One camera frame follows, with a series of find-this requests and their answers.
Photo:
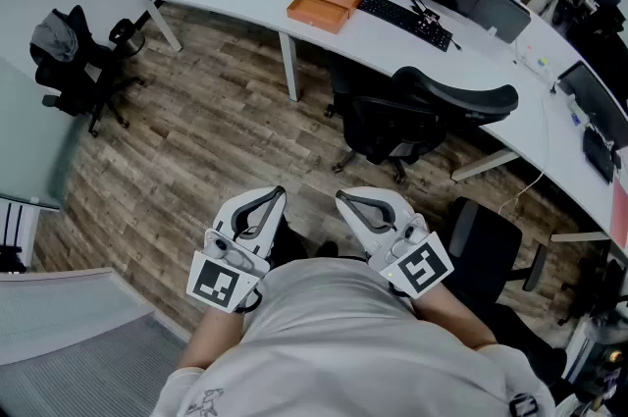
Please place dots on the person's black shoe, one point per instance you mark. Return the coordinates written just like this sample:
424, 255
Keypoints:
328, 249
289, 243

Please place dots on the small black monitor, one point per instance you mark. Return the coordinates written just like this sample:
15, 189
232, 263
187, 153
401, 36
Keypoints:
593, 96

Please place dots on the short grey desk divider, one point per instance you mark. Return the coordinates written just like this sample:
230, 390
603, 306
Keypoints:
500, 15

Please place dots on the white power strip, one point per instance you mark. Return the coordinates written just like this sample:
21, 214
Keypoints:
535, 62

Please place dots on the person's white t-shirt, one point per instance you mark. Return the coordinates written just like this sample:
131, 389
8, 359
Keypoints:
343, 346

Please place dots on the white desk leg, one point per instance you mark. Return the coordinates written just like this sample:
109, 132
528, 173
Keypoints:
164, 25
290, 67
483, 166

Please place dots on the grey cloth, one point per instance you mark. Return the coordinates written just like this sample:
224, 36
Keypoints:
54, 37

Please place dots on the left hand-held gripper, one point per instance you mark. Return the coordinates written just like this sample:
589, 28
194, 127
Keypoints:
216, 282

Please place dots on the small metal waste bin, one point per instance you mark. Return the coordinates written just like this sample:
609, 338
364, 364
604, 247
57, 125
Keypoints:
128, 41

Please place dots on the grey mesh panel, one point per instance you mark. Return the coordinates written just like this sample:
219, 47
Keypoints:
73, 346

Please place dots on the small black keyboard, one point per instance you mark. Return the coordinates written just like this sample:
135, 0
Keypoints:
598, 155

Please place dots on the red folder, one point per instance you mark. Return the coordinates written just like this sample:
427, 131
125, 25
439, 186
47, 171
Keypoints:
620, 214

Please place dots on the person's left forearm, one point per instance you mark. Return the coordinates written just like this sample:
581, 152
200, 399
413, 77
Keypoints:
211, 336

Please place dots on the black smartphone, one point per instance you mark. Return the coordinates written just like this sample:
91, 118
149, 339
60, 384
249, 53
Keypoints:
428, 17

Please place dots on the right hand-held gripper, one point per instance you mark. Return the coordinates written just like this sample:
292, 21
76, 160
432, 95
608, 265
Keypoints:
417, 268

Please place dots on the person's right forearm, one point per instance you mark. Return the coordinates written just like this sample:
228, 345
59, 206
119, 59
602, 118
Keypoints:
451, 317

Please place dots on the frosted glass panel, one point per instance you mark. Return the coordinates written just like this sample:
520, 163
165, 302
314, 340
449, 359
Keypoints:
34, 135

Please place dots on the black office chair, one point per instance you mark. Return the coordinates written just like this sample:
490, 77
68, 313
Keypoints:
392, 125
83, 76
481, 248

